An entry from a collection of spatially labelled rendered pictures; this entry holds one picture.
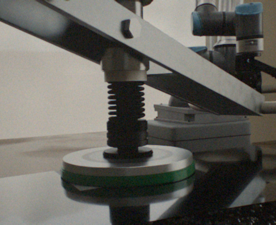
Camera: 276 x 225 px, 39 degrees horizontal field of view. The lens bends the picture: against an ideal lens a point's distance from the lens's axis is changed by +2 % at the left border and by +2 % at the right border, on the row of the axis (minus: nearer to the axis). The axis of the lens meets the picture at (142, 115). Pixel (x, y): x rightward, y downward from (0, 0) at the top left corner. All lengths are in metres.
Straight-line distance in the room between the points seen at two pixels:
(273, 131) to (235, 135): 5.73
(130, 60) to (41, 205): 0.25
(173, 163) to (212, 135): 1.08
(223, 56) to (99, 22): 1.27
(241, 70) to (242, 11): 0.20
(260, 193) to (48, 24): 0.38
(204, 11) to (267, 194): 1.07
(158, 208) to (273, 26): 7.06
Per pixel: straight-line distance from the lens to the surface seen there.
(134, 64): 0.59
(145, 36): 0.58
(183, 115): 1.63
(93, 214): 0.43
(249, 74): 1.38
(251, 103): 0.90
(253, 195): 0.50
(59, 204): 0.48
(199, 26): 1.47
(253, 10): 1.38
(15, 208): 0.49
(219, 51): 1.75
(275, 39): 7.44
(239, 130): 1.71
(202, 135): 1.60
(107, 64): 0.60
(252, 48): 1.37
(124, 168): 0.53
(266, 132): 7.31
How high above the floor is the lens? 1.00
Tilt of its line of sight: 4 degrees down
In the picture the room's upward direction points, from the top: 2 degrees counter-clockwise
